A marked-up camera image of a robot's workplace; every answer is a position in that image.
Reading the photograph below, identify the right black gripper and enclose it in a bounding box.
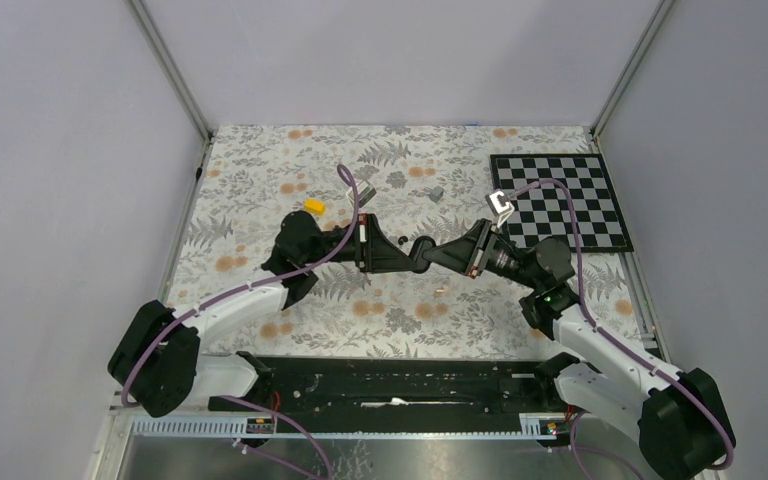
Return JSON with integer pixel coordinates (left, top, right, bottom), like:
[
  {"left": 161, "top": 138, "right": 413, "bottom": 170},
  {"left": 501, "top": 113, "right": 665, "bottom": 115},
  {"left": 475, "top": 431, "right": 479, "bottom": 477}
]
[{"left": 421, "top": 220, "right": 541, "bottom": 292}]

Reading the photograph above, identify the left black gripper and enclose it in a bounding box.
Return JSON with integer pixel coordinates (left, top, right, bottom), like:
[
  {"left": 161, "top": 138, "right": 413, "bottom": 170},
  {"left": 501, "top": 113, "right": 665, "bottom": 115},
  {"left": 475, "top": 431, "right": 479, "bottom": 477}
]
[{"left": 302, "top": 213, "right": 418, "bottom": 275}]

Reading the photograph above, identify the black earbud charging case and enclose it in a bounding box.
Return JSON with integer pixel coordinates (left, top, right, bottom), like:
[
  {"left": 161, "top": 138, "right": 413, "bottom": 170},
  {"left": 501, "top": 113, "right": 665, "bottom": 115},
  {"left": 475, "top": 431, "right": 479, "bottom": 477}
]
[{"left": 409, "top": 236, "right": 436, "bottom": 274}]

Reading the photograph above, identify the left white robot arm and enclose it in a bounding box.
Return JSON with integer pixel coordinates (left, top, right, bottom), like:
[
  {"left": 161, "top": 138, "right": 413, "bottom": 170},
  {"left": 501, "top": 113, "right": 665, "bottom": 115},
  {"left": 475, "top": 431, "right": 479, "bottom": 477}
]
[{"left": 107, "top": 211, "right": 435, "bottom": 417}]

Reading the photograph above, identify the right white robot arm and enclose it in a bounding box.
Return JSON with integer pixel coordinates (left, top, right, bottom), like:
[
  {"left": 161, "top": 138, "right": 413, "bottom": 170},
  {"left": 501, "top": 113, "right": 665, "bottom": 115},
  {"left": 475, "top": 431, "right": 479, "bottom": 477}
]
[{"left": 422, "top": 220, "right": 736, "bottom": 479}]

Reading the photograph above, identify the small grey block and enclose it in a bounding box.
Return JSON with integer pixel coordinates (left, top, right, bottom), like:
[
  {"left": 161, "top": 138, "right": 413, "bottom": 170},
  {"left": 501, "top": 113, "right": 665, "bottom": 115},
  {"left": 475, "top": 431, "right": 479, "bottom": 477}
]
[{"left": 429, "top": 186, "right": 445, "bottom": 204}]

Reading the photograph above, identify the floral table mat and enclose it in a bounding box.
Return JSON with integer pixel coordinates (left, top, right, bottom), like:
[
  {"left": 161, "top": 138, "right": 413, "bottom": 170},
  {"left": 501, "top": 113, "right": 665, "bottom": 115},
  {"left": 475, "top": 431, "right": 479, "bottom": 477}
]
[{"left": 153, "top": 124, "right": 650, "bottom": 362}]

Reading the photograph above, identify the yellow block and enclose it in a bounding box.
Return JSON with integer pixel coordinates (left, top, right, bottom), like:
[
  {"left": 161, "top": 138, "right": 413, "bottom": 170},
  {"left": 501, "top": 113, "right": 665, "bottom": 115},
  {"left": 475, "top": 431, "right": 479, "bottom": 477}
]
[{"left": 303, "top": 198, "right": 327, "bottom": 216}]

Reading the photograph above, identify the black white checkerboard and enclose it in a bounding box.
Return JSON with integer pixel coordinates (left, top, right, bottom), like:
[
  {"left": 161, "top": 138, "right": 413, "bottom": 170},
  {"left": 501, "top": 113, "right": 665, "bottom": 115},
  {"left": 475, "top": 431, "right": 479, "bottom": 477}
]
[{"left": 489, "top": 154, "right": 634, "bottom": 253}]

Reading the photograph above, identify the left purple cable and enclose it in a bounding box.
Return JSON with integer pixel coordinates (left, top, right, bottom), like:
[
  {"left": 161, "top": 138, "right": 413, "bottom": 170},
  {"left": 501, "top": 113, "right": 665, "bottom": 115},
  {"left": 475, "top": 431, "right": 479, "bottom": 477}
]
[{"left": 120, "top": 164, "right": 361, "bottom": 480}]

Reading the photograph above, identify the purple cable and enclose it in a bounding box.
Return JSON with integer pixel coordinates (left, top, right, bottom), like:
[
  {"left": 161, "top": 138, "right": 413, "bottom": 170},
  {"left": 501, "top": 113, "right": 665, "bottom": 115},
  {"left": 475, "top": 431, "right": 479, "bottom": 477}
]
[
  {"left": 120, "top": 164, "right": 361, "bottom": 480},
  {"left": 509, "top": 178, "right": 736, "bottom": 480}
]

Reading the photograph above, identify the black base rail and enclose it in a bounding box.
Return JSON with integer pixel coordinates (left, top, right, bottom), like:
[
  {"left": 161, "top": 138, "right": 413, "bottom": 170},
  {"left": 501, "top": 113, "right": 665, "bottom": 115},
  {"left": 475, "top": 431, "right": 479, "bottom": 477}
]
[{"left": 208, "top": 356, "right": 581, "bottom": 436}]

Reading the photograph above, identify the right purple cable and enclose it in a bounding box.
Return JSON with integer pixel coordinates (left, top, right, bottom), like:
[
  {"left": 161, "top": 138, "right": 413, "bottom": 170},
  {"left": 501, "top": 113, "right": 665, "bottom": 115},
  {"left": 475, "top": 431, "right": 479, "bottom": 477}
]
[{"left": 509, "top": 178, "right": 736, "bottom": 480}]

